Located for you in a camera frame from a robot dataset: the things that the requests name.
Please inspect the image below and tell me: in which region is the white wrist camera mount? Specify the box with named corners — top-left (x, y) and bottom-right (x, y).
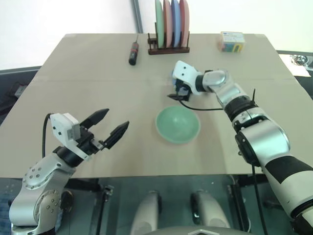
top-left (172, 60), bottom-right (200, 95)
top-left (50, 113), bottom-right (92, 161)

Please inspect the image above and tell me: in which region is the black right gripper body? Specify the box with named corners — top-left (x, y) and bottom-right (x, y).
top-left (174, 78), bottom-right (192, 98)

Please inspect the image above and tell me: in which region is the dark pink plate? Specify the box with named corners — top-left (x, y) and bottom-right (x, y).
top-left (179, 0), bottom-right (190, 46)

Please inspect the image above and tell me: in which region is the light pink plate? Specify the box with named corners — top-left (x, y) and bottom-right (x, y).
top-left (163, 0), bottom-right (173, 48)

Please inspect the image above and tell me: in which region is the black table leg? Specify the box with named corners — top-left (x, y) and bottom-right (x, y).
top-left (228, 175), bottom-right (249, 232)
top-left (97, 185), bottom-right (114, 235)

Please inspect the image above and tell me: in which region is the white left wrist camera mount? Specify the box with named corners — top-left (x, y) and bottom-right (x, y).
top-left (50, 113), bottom-right (92, 161)

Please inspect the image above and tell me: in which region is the green plate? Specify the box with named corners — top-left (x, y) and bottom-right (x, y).
top-left (155, 0), bottom-right (164, 48)

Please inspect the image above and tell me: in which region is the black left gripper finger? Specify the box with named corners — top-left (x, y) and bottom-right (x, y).
top-left (102, 120), bottom-right (130, 149)
top-left (80, 108), bottom-right (110, 128)

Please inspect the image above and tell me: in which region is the blue plate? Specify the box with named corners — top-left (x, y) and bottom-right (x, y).
top-left (171, 0), bottom-right (181, 47)

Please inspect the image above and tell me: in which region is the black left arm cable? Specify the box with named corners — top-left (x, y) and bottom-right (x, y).
top-left (42, 113), bottom-right (54, 159)

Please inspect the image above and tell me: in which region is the clear box of colourful items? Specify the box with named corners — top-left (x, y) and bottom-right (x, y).
top-left (218, 31), bottom-right (246, 53)

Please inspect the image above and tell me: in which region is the green bowl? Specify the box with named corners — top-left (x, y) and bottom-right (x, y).
top-left (156, 105), bottom-right (201, 144)

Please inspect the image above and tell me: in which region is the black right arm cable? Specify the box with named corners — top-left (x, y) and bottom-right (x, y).
top-left (179, 98), bottom-right (226, 112)

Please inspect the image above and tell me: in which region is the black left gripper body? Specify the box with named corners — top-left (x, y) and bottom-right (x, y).
top-left (77, 125), bottom-right (106, 156)

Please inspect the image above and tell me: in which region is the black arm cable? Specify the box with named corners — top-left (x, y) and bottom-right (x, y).
top-left (42, 113), bottom-right (54, 159)
top-left (179, 98), bottom-right (226, 112)

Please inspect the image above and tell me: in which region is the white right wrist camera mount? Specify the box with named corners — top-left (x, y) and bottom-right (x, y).
top-left (172, 60), bottom-right (200, 95)

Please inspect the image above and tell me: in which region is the dark wooden plate rack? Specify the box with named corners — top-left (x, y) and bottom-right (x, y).
top-left (147, 22), bottom-right (191, 56)

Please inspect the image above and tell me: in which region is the white board with clutter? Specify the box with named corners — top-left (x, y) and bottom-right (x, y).
top-left (278, 53), bottom-right (313, 78)

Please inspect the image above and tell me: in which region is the silver rounded robot leg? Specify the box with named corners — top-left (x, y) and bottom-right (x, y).
top-left (190, 189), bottom-right (231, 235)
top-left (129, 190), bottom-right (162, 235)

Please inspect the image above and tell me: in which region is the black and red screwdriver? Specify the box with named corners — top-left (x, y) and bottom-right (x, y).
top-left (128, 34), bottom-right (140, 66)

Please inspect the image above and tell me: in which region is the grey metal pole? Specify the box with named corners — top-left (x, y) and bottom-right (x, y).
top-left (130, 0), bottom-right (144, 34)

